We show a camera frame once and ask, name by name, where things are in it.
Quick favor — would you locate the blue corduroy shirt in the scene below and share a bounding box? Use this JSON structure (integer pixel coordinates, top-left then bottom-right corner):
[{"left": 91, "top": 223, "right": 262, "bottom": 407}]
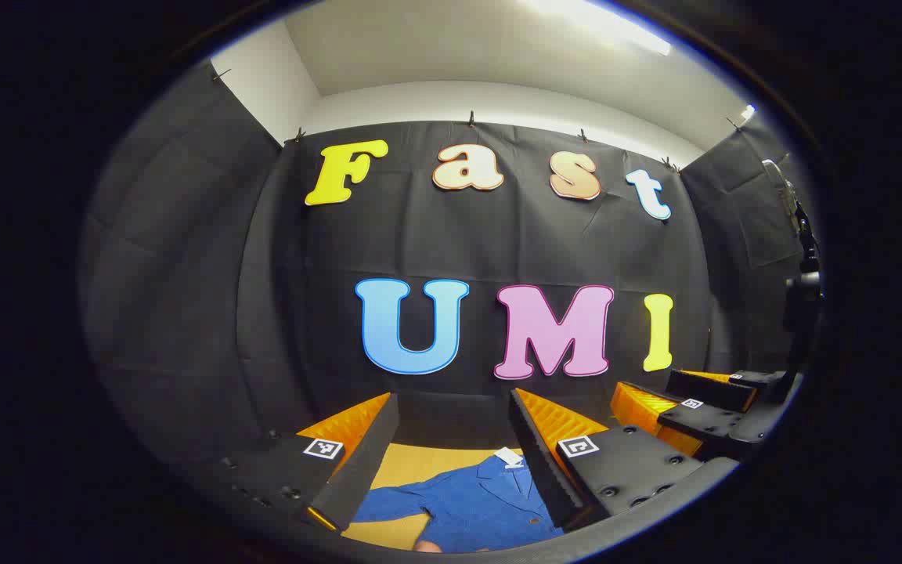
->
[{"left": 349, "top": 448, "right": 565, "bottom": 553}]

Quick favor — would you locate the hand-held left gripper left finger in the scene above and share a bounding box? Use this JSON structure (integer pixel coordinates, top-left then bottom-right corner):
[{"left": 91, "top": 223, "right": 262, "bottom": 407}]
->
[{"left": 212, "top": 392, "right": 401, "bottom": 533}]

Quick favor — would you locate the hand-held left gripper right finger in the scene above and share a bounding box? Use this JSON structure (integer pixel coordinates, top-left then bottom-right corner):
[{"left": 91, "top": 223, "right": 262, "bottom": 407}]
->
[{"left": 507, "top": 387, "right": 706, "bottom": 533}]

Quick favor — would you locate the dark metal stand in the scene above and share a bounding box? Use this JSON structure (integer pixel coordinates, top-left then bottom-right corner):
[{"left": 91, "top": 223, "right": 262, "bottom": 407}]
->
[{"left": 760, "top": 157, "right": 821, "bottom": 273}]

